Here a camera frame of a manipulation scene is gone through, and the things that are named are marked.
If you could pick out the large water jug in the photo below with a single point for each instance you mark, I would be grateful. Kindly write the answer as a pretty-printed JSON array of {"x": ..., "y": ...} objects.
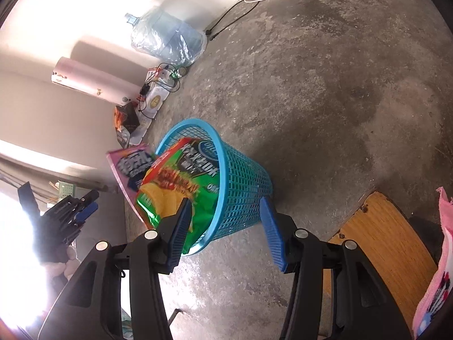
[{"x": 166, "y": 35}]

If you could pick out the person's left hand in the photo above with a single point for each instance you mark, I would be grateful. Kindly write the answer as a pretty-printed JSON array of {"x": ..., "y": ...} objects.
[{"x": 69, "y": 265}]

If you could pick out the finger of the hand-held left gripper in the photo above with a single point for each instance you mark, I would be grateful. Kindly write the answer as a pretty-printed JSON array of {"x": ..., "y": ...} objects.
[
  {"x": 88, "y": 210},
  {"x": 90, "y": 195}
]

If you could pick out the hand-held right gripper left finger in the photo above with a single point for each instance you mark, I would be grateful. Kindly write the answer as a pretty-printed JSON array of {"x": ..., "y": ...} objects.
[{"x": 178, "y": 233}]

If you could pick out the pink puffed snack bag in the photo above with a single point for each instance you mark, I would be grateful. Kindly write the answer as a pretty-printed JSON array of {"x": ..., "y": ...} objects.
[{"x": 131, "y": 166}]

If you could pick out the green potato chips bag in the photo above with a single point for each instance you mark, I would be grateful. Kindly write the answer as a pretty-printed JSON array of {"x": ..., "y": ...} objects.
[{"x": 170, "y": 184}]

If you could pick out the pink and white roll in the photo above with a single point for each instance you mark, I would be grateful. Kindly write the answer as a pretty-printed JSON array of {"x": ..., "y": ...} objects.
[{"x": 95, "y": 78}]

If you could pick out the wooden board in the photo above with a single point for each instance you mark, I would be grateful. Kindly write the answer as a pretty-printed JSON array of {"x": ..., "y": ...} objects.
[{"x": 382, "y": 237}]

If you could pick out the green storage basket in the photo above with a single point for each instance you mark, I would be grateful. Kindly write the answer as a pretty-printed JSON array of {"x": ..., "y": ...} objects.
[{"x": 65, "y": 189}]

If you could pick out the grey table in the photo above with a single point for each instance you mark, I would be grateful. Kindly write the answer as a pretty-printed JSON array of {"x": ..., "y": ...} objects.
[{"x": 109, "y": 219}]

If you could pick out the blue plastic basket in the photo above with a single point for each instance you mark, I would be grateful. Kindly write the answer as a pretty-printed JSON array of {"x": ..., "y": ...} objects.
[{"x": 244, "y": 184}]

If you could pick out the orange and black snack bag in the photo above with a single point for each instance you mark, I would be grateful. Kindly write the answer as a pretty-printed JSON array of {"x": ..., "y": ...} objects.
[{"x": 127, "y": 120}]

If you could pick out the black metal leg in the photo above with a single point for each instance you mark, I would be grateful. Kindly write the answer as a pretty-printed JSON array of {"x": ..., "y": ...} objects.
[{"x": 175, "y": 317}]

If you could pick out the pink printed pillow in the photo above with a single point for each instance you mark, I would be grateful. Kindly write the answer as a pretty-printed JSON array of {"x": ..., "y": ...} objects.
[{"x": 446, "y": 255}]

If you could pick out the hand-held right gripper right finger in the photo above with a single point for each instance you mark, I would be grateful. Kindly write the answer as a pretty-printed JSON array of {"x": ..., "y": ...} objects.
[{"x": 274, "y": 237}]

